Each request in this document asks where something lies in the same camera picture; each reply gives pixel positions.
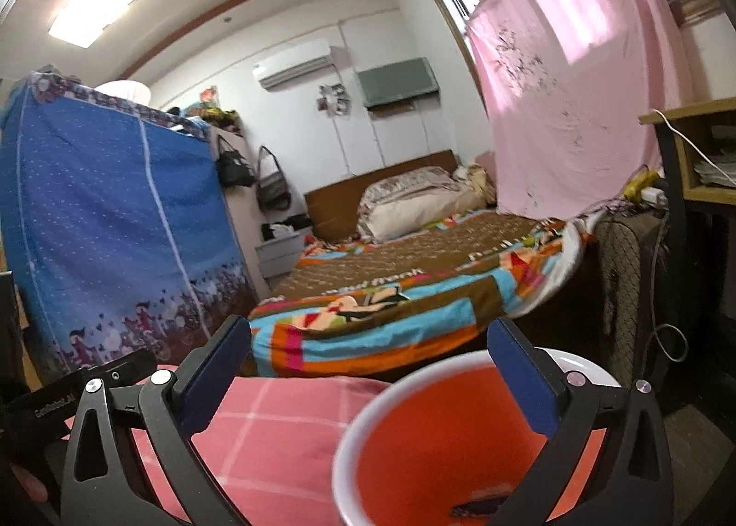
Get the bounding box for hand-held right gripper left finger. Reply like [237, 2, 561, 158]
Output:
[60, 314, 252, 526]

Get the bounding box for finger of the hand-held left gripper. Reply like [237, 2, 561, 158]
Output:
[86, 349, 157, 389]

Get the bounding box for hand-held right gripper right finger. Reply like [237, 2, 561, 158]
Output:
[486, 317, 676, 526]

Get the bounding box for orange bucket with white rim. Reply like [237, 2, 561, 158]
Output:
[332, 348, 625, 526]

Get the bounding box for dark blue snack wrapper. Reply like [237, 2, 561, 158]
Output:
[448, 497, 510, 518]

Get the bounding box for grey shoulder bag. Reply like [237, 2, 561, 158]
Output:
[254, 145, 290, 211]

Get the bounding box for person's left hand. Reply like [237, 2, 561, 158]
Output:
[8, 463, 50, 504]

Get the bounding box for pink checked blanket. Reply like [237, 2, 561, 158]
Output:
[123, 364, 392, 526]

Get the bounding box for white nightstand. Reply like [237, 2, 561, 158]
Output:
[256, 233, 308, 280]

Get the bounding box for black floor fan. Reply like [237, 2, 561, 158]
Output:
[595, 212, 685, 389]

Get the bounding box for blue dotted fabric wardrobe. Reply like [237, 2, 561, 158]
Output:
[0, 72, 259, 383]

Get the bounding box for tall light wood cabinet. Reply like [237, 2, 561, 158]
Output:
[210, 126, 271, 291]

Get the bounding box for colourful patchwork bedspread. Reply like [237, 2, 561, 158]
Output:
[247, 210, 596, 380]

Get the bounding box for black items on nightstand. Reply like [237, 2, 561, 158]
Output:
[261, 214, 311, 240]

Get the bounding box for yellowish folded blanket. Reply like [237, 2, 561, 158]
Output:
[454, 164, 495, 208]

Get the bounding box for beige pillow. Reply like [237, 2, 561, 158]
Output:
[359, 184, 487, 242]

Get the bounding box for wooden bed headboard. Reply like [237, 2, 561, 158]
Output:
[304, 149, 459, 242]

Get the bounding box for black handbag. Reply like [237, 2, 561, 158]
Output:
[214, 134, 257, 188]

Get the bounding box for floral pillow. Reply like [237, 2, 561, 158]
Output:
[359, 168, 461, 205]

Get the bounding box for yellow tool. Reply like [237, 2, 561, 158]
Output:
[624, 170, 659, 199]

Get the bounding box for pile of colourful items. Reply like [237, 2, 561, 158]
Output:
[172, 86, 242, 127]

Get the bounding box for white round lampshade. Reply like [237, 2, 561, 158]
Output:
[95, 79, 151, 107]

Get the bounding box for stack of papers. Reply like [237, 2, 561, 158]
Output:
[693, 149, 736, 188]

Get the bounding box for pink floral hanging sheet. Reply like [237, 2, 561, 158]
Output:
[465, 0, 688, 217]

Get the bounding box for white air conditioner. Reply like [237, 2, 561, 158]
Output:
[251, 39, 334, 89]

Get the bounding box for grey cable loop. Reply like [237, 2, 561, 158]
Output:
[652, 204, 689, 361]

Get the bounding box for wooden desk with black frame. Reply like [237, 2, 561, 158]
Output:
[639, 99, 736, 389]

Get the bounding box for white cable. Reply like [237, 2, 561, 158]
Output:
[661, 111, 736, 185]

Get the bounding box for green covered wall television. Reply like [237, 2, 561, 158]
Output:
[355, 57, 439, 110]

